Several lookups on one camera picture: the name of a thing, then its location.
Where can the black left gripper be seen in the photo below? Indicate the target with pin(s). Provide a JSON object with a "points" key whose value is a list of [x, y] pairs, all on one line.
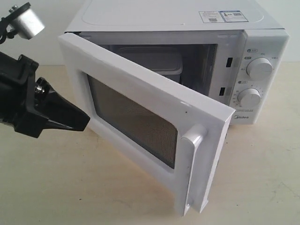
{"points": [[28, 107]]}

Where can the white microwave door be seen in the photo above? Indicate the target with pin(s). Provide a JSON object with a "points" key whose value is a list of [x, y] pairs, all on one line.
{"points": [[172, 132]]}

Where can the white plastic lidded container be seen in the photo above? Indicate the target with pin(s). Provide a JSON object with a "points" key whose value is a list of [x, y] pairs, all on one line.
{"points": [[166, 61]]}

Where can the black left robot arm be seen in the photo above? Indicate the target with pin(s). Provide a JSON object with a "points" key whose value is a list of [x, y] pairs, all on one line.
{"points": [[30, 105]]}

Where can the white microwave oven body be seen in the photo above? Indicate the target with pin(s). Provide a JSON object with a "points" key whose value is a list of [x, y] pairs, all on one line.
{"points": [[215, 55]]}

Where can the lower white control knob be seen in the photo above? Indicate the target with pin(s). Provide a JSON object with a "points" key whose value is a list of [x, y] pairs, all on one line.
{"points": [[249, 98]]}

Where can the white control knob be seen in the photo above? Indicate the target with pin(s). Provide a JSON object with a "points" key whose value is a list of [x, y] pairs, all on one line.
{"points": [[249, 98], [259, 69]]}

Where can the upper white control knob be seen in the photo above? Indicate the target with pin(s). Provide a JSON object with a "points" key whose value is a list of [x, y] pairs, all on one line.
{"points": [[259, 69]]}

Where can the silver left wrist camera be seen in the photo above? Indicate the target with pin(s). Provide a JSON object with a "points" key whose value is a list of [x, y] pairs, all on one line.
{"points": [[25, 21]]}

